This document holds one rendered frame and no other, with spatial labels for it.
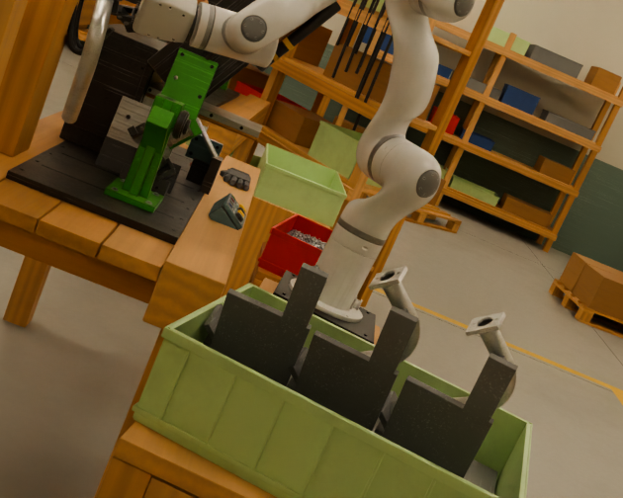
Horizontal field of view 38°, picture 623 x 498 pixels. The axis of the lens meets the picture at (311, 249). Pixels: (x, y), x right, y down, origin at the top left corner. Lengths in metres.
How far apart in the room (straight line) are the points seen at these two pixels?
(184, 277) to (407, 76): 0.64
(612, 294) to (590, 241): 3.94
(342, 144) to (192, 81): 2.86
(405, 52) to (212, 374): 0.87
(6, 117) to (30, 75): 0.12
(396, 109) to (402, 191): 0.18
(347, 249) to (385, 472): 0.76
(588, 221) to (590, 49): 2.15
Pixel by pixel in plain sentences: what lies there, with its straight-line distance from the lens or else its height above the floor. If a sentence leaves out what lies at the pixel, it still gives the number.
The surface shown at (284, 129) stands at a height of 0.77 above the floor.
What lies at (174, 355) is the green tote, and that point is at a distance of 1.47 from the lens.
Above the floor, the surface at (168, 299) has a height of 0.82.
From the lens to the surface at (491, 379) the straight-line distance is 1.42.
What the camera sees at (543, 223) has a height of 0.30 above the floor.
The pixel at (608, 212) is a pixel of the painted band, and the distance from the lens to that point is 12.18.
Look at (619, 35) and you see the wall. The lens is 11.97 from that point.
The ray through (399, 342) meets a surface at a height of 1.09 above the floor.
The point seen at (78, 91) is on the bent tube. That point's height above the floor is 1.20.
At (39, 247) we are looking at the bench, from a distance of 2.12.
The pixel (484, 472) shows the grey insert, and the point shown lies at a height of 0.85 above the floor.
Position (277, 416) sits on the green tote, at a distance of 1.44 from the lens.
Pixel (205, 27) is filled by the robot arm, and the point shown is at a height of 1.40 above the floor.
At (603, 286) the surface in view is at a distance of 8.24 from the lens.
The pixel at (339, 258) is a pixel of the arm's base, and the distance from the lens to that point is 2.07.
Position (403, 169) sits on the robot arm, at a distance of 1.99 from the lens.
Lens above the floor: 1.49
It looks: 13 degrees down
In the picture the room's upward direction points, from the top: 23 degrees clockwise
